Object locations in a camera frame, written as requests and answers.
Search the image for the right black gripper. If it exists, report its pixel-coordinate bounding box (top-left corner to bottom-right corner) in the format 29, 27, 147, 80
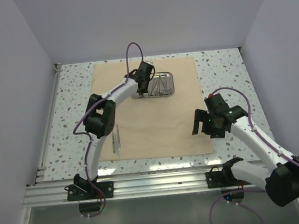
190, 106, 226, 141

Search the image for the steel instrument tray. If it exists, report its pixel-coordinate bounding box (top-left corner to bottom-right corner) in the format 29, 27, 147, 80
132, 72, 175, 99

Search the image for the beige cloth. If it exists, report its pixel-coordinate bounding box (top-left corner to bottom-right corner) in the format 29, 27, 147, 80
100, 56, 214, 161

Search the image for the ribbed scalpel handle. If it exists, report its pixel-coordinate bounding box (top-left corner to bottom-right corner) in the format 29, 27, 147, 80
114, 135, 120, 159

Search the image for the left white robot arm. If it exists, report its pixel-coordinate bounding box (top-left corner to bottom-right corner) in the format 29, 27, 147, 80
73, 61, 155, 199

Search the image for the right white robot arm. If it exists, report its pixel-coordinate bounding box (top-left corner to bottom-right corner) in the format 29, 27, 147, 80
192, 94, 299, 207

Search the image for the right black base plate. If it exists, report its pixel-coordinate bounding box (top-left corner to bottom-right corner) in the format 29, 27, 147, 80
205, 161, 249, 189

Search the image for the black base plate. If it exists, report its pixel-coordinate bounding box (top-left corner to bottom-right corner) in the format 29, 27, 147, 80
64, 174, 114, 202
205, 161, 249, 189

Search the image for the aluminium front rail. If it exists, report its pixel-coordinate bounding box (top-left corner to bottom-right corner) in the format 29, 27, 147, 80
21, 159, 299, 209

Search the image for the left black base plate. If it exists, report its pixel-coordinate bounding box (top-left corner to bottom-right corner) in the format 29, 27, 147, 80
64, 174, 114, 202

